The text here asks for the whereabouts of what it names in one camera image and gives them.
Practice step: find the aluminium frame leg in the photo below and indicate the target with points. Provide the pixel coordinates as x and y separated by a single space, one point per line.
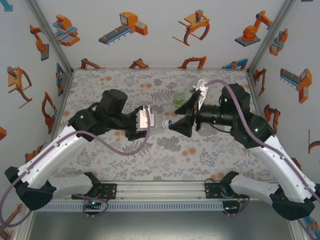
20 235

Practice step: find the aluminium side rail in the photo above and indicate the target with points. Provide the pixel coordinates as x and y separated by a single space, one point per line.
256 100
67 86

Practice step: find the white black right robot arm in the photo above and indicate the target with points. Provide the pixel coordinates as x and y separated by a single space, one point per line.
280 160

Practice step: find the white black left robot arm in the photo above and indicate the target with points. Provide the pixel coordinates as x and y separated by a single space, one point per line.
50 155

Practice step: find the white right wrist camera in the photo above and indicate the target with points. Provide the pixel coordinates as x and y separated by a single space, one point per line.
203 88

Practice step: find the aluminium corner post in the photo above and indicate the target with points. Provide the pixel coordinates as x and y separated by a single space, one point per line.
270 35
48 31

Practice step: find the short clear bottle green label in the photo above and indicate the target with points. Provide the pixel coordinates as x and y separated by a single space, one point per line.
179 99

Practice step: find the thin aluminium table rail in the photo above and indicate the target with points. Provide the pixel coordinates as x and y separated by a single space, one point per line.
160 68

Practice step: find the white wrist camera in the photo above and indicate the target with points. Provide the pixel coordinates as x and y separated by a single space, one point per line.
142 120
203 88

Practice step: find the aluminium frame rail with slots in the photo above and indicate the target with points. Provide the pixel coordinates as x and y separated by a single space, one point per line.
160 191

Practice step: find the green circuit board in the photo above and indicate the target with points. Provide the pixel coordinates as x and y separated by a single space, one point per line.
93 203
231 208

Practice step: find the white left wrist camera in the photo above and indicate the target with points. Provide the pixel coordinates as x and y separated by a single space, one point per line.
142 120

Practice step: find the floral patterned table mat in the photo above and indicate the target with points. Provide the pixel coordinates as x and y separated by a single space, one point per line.
150 172

